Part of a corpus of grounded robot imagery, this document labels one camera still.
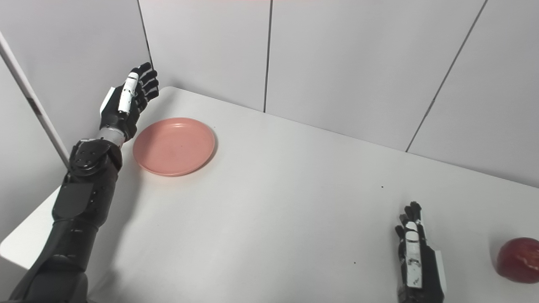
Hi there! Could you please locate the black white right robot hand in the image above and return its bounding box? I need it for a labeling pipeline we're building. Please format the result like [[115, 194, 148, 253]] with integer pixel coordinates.
[[395, 201, 448, 303]]

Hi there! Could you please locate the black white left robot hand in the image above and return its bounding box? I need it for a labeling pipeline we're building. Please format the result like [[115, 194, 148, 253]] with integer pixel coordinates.
[[99, 62, 160, 142]]

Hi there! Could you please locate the pink round plate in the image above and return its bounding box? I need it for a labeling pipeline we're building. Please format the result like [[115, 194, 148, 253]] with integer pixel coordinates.
[[133, 117, 216, 177]]

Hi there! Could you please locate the red apple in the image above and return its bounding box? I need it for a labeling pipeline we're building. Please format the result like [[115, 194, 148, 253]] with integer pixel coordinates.
[[496, 237, 539, 283]]

